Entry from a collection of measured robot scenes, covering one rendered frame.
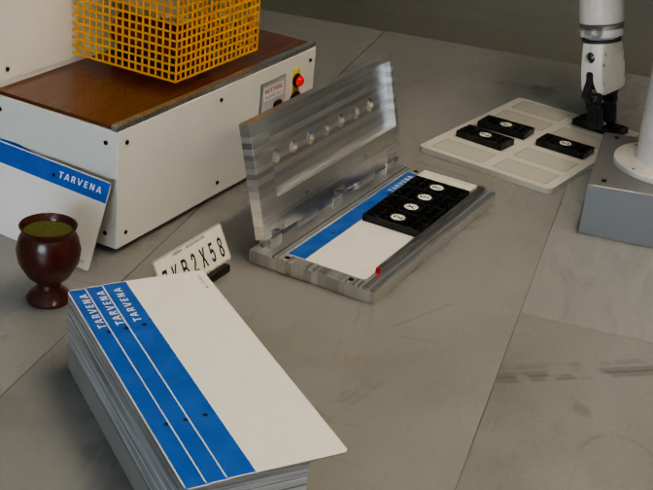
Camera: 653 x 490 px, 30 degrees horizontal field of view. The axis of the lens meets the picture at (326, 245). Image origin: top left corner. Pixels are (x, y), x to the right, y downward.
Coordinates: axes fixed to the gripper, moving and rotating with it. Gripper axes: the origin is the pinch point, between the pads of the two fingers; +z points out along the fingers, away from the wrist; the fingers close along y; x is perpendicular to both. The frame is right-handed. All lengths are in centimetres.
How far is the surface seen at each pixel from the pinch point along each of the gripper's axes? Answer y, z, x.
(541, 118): -4.4, 0.3, 10.9
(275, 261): -92, 1, 4
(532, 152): -22.2, 2.0, 2.7
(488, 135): -24.6, -0.9, 10.7
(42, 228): -122, -11, 18
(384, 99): -52, -13, 14
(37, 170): -110, -14, 33
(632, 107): 20.3, 2.9, 3.4
